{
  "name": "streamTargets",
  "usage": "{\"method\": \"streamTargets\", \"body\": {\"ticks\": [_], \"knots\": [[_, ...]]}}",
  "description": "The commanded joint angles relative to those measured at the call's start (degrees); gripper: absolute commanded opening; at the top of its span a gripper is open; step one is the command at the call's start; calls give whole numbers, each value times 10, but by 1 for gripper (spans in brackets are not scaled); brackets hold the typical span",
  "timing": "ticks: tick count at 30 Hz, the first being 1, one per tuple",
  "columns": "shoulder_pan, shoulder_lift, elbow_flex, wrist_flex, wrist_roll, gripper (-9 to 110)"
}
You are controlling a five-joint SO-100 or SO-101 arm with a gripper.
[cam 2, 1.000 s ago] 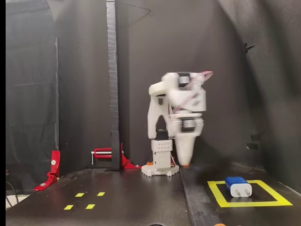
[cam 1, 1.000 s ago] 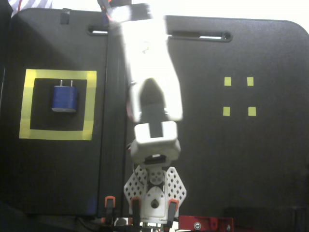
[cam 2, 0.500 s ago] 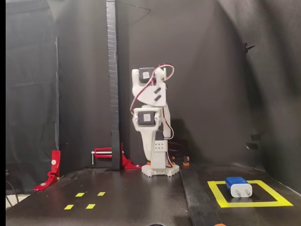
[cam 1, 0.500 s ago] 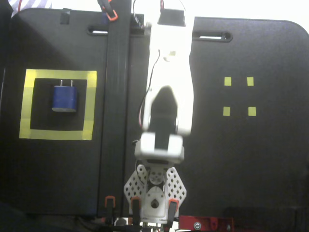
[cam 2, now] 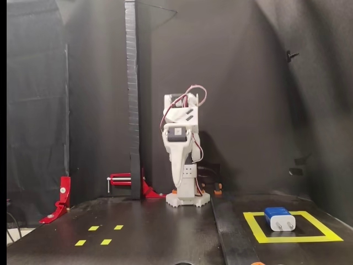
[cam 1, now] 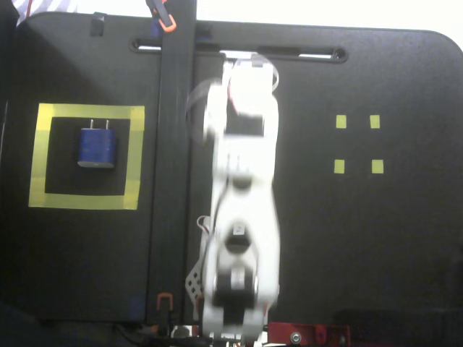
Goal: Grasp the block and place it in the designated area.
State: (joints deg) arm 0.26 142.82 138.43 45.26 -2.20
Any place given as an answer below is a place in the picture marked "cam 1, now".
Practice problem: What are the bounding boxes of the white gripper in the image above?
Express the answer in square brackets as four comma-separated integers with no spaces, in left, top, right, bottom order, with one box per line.
[223,53,276,113]

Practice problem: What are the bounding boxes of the blue white charger block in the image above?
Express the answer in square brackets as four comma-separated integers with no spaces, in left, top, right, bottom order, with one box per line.
[75,118,117,169]

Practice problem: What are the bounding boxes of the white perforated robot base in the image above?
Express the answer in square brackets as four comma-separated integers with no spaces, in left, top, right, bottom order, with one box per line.
[185,252,204,308]

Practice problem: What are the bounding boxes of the black flat table strip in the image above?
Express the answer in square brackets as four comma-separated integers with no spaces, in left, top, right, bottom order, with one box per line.
[146,0,198,326]

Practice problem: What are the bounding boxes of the orange black spring clamp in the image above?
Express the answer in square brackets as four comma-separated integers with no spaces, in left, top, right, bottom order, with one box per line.
[156,292,174,337]
[145,0,178,34]

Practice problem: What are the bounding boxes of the black table latch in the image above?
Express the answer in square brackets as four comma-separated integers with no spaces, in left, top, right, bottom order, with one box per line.
[89,12,106,38]

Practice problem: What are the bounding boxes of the yellow tape square outline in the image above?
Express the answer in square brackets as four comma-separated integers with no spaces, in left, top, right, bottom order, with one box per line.
[27,103,146,211]

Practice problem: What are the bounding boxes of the red metal screw clamp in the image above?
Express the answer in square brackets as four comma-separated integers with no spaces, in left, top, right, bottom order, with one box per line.
[269,321,352,347]

